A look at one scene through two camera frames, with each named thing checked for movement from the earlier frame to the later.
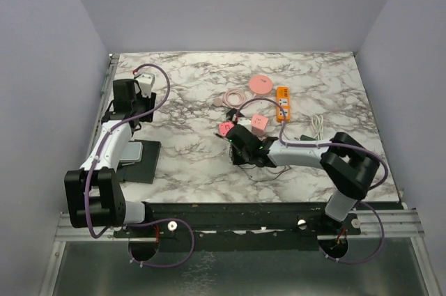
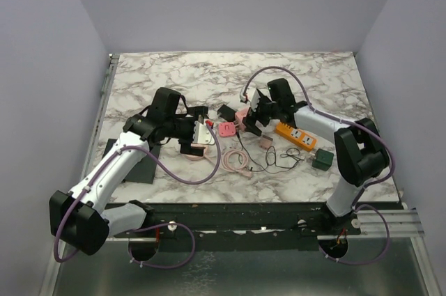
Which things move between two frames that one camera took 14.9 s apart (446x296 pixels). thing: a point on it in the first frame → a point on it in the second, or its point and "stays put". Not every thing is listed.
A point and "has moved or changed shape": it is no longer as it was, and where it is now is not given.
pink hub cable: [232, 97] → [235, 160]
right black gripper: [236, 159] → [250, 120]
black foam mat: [143, 171] stays put
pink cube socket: [258, 123] has moved or changed shape
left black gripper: [149, 102] → [198, 113]
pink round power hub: [260, 84] → [206, 152]
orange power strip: [283, 99] has moved or changed shape
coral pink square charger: [224, 127] stays put
